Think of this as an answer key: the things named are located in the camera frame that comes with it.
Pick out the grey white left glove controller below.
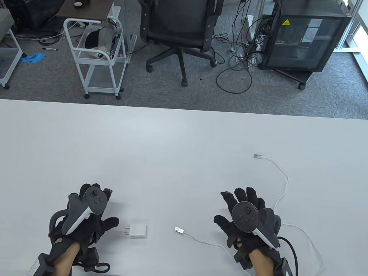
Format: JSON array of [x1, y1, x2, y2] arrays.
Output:
[[62, 184, 110, 237]]

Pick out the blue glove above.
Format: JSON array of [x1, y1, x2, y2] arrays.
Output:
[[20, 51, 48, 65]]

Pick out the white USB wall charger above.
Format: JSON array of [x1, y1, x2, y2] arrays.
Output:
[[124, 224, 148, 240]]

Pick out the white USB cable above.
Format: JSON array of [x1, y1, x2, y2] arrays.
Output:
[[172, 149, 330, 276]]

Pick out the black right glove cable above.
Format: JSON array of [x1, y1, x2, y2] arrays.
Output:
[[276, 237, 302, 276]]

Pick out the black wrist sensor module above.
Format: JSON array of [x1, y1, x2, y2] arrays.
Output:
[[78, 247, 101, 270], [233, 250, 254, 270]]

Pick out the black glove cable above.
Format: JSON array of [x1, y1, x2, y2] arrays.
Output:
[[84, 261, 111, 274], [276, 237, 302, 276]]

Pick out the person's right hand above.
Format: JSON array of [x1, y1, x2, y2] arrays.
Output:
[[211, 185, 285, 267]]

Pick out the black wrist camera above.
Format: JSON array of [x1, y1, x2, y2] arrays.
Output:
[[272, 257, 303, 276], [25, 252, 56, 276]]

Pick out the large black equipment case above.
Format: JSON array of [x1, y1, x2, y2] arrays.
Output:
[[1, 0, 67, 32]]

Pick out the black computer tower case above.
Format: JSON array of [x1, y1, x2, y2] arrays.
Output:
[[258, 0, 354, 75]]

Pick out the black wheeled computer stand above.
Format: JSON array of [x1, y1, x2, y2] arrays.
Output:
[[257, 64, 313, 91]]

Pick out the dark brown side table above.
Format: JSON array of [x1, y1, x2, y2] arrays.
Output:
[[56, 0, 119, 21]]

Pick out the grey white right glove controller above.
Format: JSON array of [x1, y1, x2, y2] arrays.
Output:
[[230, 201, 283, 250]]

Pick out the person's left forearm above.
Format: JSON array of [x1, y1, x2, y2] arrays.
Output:
[[52, 241, 81, 276]]

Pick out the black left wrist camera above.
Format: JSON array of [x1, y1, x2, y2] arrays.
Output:
[[25, 252, 56, 276]]

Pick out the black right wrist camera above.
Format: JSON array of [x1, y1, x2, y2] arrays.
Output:
[[272, 257, 303, 276]]

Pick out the white power strip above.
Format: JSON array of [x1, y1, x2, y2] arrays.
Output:
[[239, 53, 258, 67]]

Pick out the black office chair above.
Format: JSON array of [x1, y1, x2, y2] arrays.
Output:
[[133, 0, 226, 89]]

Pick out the tangle of black floor cables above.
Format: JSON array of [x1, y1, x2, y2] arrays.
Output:
[[210, 0, 272, 96]]

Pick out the black bag in cart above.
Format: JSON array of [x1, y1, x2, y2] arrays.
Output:
[[84, 28, 111, 52]]

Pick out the person's left hand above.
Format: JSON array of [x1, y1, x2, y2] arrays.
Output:
[[47, 182, 122, 254]]

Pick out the white cart with grey top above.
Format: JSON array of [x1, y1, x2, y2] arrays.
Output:
[[0, 8, 26, 91]]

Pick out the black left wrist sensor module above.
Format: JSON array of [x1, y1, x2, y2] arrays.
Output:
[[78, 247, 101, 270]]

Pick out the black left glove cable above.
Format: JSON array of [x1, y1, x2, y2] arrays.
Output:
[[84, 261, 111, 274]]

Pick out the black right wrist sensor module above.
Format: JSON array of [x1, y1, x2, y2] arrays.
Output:
[[233, 250, 254, 270]]

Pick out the white wheeled utility cart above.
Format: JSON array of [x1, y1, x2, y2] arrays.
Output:
[[59, 14, 131, 102]]

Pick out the grey white glove controller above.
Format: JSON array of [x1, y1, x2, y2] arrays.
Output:
[[62, 184, 110, 237], [230, 201, 283, 250]]

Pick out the person's right forearm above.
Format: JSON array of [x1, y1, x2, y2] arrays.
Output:
[[247, 249, 279, 276]]

